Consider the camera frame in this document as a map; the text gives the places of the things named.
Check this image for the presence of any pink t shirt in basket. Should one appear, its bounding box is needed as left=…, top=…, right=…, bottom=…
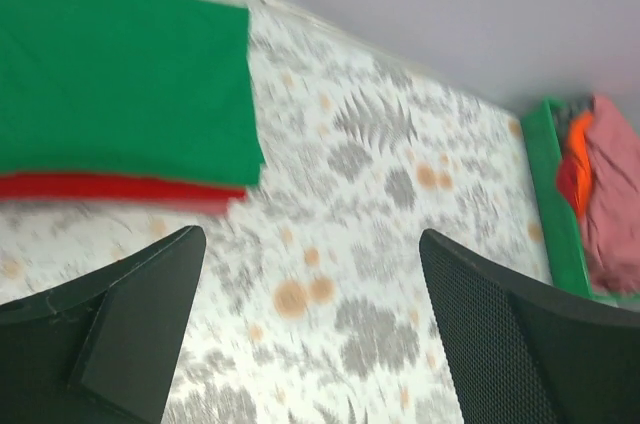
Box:
left=580, top=96, right=639, bottom=294

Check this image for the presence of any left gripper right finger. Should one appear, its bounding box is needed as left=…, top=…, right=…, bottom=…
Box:
left=419, top=229, right=639, bottom=424

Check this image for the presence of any floral table cloth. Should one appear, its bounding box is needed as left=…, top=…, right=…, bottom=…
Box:
left=1, top=0, right=549, bottom=423

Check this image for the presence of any green plastic basket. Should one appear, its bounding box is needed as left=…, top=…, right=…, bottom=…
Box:
left=520, top=97, right=639, bottom=310

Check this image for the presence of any folded red t shirt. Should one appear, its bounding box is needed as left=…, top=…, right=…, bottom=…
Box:
left=1, top=173, right=247, bottom=215

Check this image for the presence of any orange t shirt in basket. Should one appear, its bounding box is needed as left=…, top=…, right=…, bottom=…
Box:
left=556, top=110, right=593, bottom=219

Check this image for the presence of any green t shirt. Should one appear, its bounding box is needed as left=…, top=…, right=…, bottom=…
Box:
left=1, top=0, right=264, bottom=187

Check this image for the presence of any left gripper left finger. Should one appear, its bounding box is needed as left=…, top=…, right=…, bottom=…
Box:
left=1, top=226, right=206, bottom=423

